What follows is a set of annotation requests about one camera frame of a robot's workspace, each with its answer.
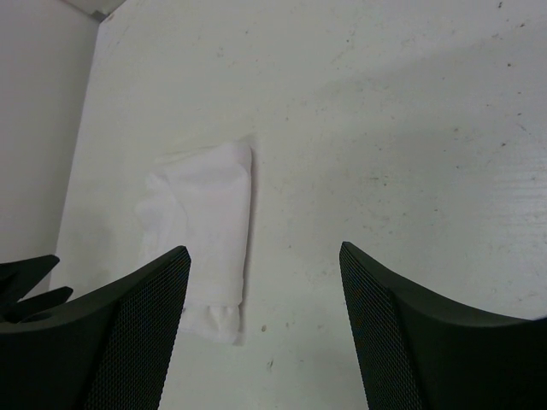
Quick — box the white tank top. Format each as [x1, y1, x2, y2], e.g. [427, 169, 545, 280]
[136, 141, 252, 344]

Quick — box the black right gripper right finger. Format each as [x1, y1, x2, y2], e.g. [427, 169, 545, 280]
[339, 242, 546, 409]

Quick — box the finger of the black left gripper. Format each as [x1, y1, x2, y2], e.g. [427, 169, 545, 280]
[1, 255, 60, 299]
[1, 286, 74, 323]

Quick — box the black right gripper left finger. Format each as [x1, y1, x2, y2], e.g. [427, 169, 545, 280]
[1, 246, 191, 409]

